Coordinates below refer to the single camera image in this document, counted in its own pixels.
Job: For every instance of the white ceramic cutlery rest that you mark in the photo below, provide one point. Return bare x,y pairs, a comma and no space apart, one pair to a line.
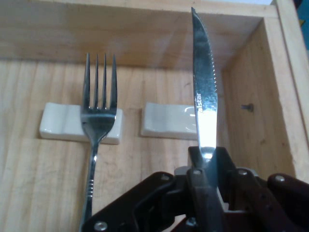
58,123
166,120

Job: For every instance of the small black screw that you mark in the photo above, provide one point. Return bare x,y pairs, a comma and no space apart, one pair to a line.
248,107

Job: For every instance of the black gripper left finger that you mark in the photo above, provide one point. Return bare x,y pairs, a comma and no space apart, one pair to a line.
149,193

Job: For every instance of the blue giant building block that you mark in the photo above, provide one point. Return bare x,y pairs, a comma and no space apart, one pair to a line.
304,9

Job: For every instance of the steel table knife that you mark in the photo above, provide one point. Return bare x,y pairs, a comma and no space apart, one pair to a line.
205,96

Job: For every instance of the light wooden drawer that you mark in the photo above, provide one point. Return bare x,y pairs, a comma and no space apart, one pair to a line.
48,181

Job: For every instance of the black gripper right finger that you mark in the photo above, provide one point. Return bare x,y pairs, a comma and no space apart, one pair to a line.
285,193

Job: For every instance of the steel fork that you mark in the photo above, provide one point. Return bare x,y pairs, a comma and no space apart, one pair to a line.
96,125

